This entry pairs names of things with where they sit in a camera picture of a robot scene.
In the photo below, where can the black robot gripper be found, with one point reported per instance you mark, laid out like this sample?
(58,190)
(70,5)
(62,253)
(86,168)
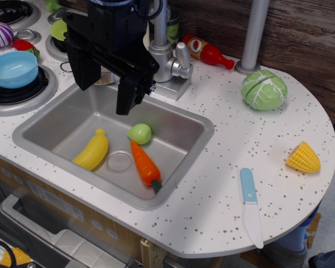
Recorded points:
(111,35)

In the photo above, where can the small steel toy pan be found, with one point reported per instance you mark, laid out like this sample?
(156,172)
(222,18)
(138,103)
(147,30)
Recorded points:
(106,76)

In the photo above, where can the black stove burner under plate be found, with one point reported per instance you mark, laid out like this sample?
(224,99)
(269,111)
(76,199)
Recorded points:
(53,51)

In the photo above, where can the green toy pear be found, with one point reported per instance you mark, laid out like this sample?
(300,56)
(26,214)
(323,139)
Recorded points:
(140,133)

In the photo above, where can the silver toy faucet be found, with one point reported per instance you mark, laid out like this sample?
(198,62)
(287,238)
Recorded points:
(175,70)

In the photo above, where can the green toy plate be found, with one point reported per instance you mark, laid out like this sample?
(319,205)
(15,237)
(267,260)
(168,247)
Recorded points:
(58,30)

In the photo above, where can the yellow toy banana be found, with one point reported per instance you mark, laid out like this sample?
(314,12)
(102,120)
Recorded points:
(94,152)

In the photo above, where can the silver stove knob rear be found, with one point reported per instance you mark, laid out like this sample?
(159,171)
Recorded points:
(56,15)

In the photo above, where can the silver stove knob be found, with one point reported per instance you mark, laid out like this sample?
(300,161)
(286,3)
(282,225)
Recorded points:
(56,15)
(28,35)

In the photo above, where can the green toy can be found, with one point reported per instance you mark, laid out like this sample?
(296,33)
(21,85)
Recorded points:
(173,31)

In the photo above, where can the silver toy sink basin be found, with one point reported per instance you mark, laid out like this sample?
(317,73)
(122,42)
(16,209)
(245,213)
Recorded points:
(59,131)

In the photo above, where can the green toy at top edge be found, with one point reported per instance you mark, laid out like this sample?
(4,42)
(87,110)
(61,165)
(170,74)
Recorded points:
(52,5)

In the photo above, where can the red toy strawberry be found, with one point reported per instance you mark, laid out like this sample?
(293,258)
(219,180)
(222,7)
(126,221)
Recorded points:
(23,45)

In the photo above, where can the light blue toy bowl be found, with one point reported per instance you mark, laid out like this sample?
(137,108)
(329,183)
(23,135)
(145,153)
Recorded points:
(17,69)

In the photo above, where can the red toy ketchup bottle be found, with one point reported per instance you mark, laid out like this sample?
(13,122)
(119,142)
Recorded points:
(206,52)

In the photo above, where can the orange toy carrot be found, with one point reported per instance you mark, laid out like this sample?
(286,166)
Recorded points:
(147,170)

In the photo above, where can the black stove burner front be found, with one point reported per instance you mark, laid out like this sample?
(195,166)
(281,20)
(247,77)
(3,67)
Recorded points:
(30,97)

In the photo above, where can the black stove burner rear left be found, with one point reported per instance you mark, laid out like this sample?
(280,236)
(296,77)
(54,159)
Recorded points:
(19,15)

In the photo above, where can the green toy cabbage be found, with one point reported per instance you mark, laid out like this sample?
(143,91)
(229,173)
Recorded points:
(263,90)

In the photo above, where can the grey metal pole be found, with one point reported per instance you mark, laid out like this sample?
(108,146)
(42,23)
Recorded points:
(255,29)

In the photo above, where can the yellow toy corn piece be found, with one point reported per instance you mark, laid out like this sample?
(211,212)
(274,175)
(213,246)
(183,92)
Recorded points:
(304,159)

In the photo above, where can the silver oven door handle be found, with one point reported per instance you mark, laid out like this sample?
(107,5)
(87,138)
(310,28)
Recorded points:
(40,231)

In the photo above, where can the blue handled toy knife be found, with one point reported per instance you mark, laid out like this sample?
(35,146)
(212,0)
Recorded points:
(251,217)

